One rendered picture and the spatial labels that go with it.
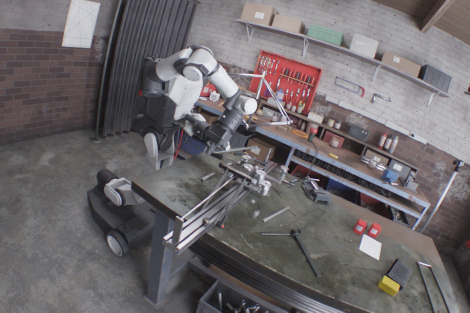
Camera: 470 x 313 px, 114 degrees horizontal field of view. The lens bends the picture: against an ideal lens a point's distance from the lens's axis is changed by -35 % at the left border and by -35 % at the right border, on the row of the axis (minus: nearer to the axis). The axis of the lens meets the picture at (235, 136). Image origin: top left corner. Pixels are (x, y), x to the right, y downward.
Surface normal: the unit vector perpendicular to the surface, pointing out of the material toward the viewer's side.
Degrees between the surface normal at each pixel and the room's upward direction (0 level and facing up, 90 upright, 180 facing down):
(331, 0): 90
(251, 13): 89
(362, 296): 0
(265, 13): 93
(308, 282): 0
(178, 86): 91
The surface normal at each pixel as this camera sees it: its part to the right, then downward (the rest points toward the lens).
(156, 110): -0.41, 0.38
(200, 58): 0.14, -0.46
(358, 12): -0.44, 0.16
